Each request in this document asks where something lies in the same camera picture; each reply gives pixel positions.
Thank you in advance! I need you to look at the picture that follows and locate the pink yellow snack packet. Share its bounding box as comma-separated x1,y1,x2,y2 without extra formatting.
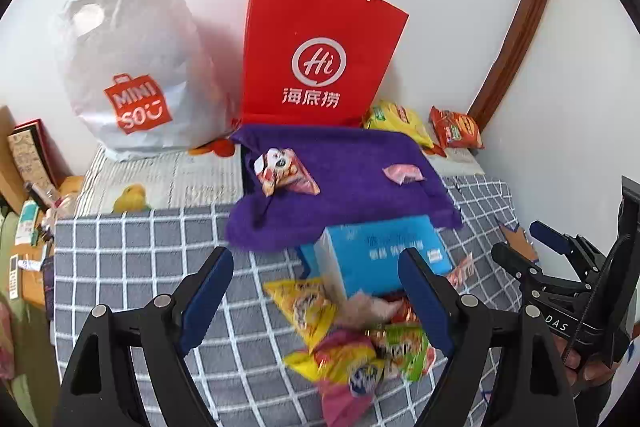
283,329,385,426

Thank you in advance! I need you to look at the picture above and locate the orange star patch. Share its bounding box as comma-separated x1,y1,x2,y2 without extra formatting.
498,222,539,263

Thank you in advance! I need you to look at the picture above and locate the green orange snack packet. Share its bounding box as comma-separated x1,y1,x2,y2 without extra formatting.
366,323,436,383

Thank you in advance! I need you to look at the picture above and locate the white remote control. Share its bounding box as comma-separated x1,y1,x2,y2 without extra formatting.
9,255,20,300

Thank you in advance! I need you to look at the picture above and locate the right hand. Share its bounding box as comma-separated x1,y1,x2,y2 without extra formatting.
564,322,639,403

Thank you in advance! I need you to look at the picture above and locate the pink white dog snack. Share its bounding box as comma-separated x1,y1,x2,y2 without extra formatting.
253,148,320,197

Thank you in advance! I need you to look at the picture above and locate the red festive snack packet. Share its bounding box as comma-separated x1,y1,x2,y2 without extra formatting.
446,254,475,289

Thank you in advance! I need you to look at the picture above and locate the yellow duck toy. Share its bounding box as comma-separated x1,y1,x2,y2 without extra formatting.
113,184,151,213

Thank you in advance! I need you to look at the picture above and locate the white Miniso plastic bag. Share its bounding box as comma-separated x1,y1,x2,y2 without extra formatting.
56,0,232,161

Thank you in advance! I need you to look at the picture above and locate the pale pink snack packet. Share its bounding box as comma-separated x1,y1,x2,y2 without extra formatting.
334,291,402,331

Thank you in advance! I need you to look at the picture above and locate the white printed blanket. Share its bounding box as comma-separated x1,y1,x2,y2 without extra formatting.
75,148,243,216

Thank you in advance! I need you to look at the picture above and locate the yellow chips bag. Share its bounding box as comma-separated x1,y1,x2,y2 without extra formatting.
362,101,434,150

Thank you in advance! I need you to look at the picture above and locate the brown wooden door frame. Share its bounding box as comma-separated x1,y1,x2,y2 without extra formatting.
469,0,548,131

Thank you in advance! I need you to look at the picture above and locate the grey checked bed cover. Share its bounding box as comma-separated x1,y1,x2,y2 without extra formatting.
52,173,532,427

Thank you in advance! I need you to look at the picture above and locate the red Haidilao paper bag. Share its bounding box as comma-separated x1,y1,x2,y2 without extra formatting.
240,0,409,127

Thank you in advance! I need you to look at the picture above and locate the purple towel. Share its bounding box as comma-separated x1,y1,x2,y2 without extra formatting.
226,124,462,253

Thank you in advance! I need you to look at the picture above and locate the yellow rice cracker packet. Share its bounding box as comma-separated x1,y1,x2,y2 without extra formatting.
264,277,337,352

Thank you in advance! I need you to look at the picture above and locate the orange cracker pack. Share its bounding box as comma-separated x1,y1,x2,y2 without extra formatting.
430,106,484,150

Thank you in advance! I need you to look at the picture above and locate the blue tissue pack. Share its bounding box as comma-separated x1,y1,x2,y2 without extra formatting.
297,216,454,303

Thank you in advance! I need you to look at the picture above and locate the small pink candy packet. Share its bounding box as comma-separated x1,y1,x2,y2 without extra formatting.
383,164,424,185

